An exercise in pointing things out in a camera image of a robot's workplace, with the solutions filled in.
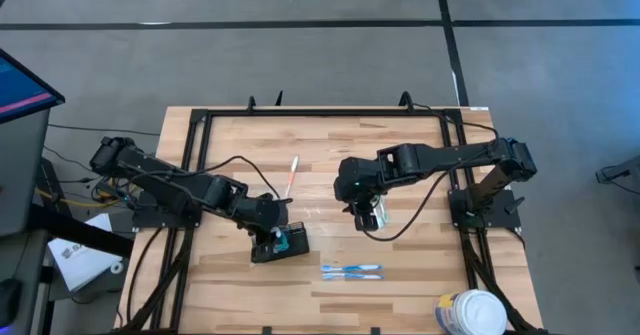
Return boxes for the white paper booklet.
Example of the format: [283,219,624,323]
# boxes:
[47,213,125,293]

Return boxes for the black table frame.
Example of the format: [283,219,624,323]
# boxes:
[115,96,546,335]

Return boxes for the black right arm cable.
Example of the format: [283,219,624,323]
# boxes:
[412,103,501,141]

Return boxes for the blue white toothbrush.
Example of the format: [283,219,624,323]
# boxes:
[319,263,385,274]
[321,272,386,282]

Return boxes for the black desk beam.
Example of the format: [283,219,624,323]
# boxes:
[27,203,135,259]

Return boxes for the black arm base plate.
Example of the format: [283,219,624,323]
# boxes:
[448,188,526,230]
[131,189,204,230]

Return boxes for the yellow cable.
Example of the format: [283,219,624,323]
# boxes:
[35,174,136,210]

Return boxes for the green white toothbrush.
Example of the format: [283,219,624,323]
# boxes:
[374,197,390,226]
[372,198,387,229]

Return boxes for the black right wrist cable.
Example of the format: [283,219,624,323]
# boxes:
[362,144,496,242]

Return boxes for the white lidded canister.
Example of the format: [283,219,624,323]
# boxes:
[432,288,509,335]

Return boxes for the orange white toothbrush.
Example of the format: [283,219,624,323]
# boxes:
[282,154,301,200]

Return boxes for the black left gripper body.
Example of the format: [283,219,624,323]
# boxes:
[239,195,294,263]

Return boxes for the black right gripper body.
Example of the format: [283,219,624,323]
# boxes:
[344,194,391,233]

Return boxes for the black wire toothbrush rack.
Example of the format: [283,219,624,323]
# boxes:
[249,221,311,265]

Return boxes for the black floor cable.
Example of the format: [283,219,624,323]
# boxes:
[47,122,162,138]

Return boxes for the black computer mouse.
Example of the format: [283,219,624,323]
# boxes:
[0,278,22,329]

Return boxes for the blue screen monitor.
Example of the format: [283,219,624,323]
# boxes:
[0,48,67,125]

